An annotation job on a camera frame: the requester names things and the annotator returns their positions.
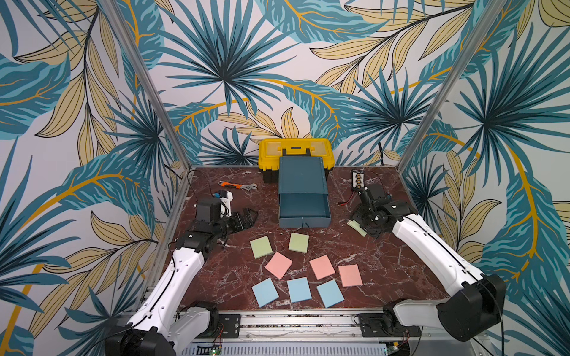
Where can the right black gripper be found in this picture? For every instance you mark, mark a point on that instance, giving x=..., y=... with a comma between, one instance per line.
x=364, y=196

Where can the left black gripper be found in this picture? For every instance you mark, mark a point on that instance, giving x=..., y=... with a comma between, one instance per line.
x=249, y=222

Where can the green sticky note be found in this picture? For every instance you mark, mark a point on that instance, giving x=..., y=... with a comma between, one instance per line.
x=356, y=228
x=261, y=247
x=298, y=242

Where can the teal yellow drawer cabinet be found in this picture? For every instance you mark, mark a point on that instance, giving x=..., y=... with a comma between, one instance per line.
x=303, y=193

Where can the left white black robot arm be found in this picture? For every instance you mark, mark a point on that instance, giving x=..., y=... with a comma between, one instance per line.
x=169, y=285

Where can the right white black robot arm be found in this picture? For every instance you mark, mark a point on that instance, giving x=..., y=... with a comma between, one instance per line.
x=475, y=300

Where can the pink sticky note left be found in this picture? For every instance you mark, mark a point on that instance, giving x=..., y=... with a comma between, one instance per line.
x=278, y=265

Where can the pink sticky note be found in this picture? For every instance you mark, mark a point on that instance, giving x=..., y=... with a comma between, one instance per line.
x=278, y=265
x=322, y=267
x=350, y=275

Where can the pink sticky note right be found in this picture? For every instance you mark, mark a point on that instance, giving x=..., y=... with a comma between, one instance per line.
x=350, y=275

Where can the blue sticky note left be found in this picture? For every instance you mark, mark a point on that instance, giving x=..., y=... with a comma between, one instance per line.
x=265, y=292

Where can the blue sticky note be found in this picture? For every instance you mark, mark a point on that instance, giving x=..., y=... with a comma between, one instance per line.
x=265, y=292
x=299, y=290
x=330, y=293

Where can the pink sticky note middle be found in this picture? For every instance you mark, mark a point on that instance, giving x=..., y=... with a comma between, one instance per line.
x=322, y=267

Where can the blue sticky note middle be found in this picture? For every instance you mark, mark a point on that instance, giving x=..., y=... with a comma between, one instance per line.
x=299, y=290

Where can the blue sticky note right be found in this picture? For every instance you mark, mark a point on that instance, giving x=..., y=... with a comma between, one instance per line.
x=330, y=293

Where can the orange adjustable wrench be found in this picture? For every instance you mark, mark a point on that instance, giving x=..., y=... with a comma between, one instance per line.
x=248, y=187

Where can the black battery holder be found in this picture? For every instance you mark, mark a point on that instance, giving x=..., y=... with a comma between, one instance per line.
x=358, y=180

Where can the yellow black toolbox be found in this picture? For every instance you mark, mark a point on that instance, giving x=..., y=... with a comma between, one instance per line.
x=271, y=150

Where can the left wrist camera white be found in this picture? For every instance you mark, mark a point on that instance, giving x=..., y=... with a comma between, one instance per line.
x=226, y=198

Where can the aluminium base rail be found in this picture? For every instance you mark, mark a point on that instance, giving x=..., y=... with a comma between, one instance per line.
x=325, y=332

